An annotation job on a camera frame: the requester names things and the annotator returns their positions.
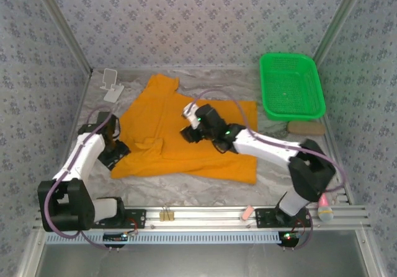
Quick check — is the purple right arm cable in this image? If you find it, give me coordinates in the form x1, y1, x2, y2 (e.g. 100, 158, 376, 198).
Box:
189, 88, 348, 250

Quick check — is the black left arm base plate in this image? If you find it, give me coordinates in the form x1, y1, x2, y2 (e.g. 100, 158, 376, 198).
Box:
90, 208, 147, 229

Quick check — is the pink toy microphone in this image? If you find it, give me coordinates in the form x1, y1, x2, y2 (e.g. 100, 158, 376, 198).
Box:
316, 193, 335, 222

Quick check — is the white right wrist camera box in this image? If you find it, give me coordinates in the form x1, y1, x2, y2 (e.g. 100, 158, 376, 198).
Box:
182, 102, 199, 123

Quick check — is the orange t-shirt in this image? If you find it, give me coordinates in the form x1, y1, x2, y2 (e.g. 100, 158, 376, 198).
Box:
110, 73, 259, 185

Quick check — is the aluminium frame post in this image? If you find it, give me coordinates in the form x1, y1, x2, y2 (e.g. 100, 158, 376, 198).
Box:
29, 0, 94, 75
311, 0, 370, 61

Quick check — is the aluminium mounting rail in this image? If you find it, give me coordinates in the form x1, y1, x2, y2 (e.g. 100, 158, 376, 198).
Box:
32, 205, 372, 231

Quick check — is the green plastic basket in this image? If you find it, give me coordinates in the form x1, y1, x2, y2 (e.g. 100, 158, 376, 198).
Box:
259, 52, 326, 122

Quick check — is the white phone stand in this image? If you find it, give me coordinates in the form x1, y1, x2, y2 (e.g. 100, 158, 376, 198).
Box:
99, 68, 125, 103

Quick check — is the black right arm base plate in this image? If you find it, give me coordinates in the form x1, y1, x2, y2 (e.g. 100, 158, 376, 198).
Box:
254, 208, 313, 229

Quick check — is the grey slotted cable duct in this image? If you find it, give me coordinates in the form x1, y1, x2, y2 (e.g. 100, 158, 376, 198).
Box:
45, 231, 285, 244

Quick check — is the small pink eraser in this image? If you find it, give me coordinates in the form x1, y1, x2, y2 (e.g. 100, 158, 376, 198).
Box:
241, 205, 255, 221

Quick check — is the grey metal panel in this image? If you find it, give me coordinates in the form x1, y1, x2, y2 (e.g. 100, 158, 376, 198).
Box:
33, 242, 370, 277

